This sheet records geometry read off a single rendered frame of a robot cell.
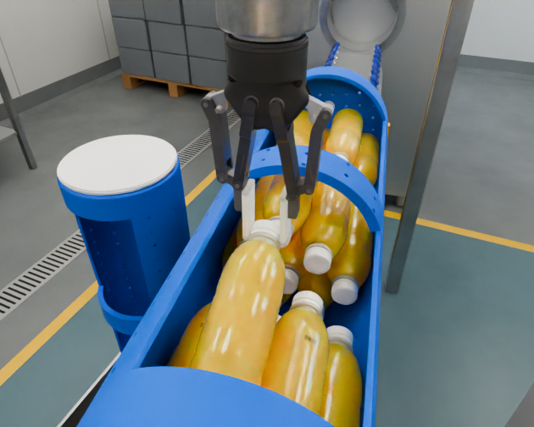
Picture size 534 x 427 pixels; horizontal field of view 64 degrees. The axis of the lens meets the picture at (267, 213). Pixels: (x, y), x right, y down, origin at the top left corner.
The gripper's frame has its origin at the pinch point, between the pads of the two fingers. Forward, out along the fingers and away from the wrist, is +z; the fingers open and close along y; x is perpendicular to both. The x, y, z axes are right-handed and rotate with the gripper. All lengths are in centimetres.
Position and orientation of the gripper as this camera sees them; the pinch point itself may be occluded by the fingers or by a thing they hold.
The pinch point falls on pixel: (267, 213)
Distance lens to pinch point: 50.3
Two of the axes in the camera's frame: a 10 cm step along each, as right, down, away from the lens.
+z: 0.0, 8.1, 5.9
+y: -9.7, -1.4, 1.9
